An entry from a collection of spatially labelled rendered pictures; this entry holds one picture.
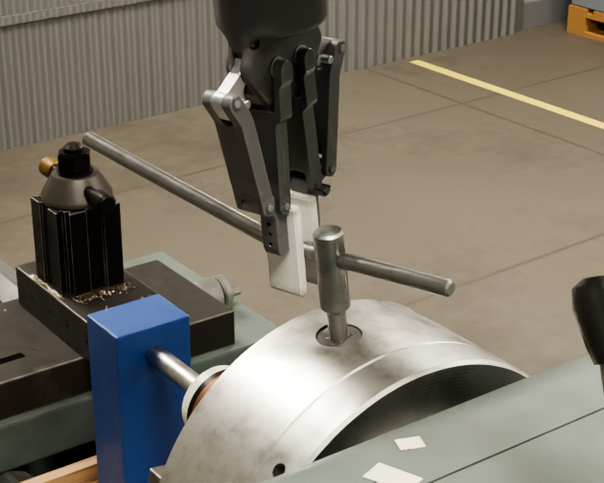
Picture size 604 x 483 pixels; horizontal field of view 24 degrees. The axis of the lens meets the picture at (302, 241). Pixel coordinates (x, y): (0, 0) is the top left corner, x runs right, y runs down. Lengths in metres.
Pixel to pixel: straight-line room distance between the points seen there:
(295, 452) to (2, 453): 0.66
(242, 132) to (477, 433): 0.25
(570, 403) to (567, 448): 0.05
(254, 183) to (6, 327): 0.75
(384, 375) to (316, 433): 0.07
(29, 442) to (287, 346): 0.60
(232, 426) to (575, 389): 0.24
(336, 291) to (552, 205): 3.59
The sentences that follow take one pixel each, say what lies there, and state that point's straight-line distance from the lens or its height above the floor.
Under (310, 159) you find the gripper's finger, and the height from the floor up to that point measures 1.37.
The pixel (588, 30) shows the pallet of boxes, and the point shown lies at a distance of 6.54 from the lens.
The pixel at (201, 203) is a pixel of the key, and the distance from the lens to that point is 1.04.
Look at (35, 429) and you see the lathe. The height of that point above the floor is 0.91.
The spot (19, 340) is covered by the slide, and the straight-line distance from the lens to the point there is 1.61.
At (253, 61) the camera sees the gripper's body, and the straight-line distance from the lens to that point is 0.91.
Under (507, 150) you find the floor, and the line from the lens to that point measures 5.02.
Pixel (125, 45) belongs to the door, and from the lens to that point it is 5.22.
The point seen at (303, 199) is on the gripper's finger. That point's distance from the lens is 0.99.
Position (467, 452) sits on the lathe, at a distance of 0.85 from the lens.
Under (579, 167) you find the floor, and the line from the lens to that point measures 4.91.
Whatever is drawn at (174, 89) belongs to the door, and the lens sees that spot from 5.38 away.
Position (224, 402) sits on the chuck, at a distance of 1.01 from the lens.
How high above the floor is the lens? 1.71
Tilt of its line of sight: 24 degrees down
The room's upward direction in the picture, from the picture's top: straight up
